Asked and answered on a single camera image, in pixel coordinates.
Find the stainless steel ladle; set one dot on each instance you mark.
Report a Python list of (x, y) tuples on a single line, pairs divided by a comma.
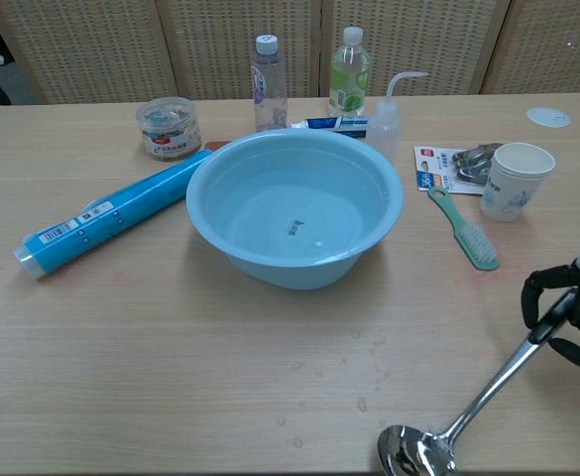
[(418, 451)]

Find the green scrub brush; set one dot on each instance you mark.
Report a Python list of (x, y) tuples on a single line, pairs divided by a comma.
[(475, 245)]

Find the white paper cup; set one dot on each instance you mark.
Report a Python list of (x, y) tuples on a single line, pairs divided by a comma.
[(510, 193)]

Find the white round table cap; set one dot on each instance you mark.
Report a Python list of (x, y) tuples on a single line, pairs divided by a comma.
[(547, 117)]

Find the binder clip retail card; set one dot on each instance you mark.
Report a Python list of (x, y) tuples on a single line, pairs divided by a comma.
[(433, 168)]

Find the translucent squeeze wash bottle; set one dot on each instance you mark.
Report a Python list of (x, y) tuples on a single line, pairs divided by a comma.
[(382, 126)]

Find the blue white toothpaste tube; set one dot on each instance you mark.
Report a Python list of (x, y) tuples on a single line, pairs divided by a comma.
[(339, 126)]

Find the light blue plastic basin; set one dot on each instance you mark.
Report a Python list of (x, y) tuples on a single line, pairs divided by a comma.
[(294, 213)]

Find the clear bottle green label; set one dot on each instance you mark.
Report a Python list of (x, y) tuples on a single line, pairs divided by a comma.
[(350, 79)]

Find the clear bottle purple label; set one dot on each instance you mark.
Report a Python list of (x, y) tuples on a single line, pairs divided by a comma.
[(268, 89)]

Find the brown rectangular tray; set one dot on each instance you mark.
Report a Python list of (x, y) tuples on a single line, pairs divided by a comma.
[(215, 145)]

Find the clear jar of clips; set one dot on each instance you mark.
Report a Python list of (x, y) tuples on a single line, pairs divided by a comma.
[(170, 134)]

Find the blue cling film roll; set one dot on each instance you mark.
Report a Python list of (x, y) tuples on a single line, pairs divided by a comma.
[(121, 203)]

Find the wicker folding screen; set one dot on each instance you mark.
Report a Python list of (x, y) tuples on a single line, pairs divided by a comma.
[(121, 49)]

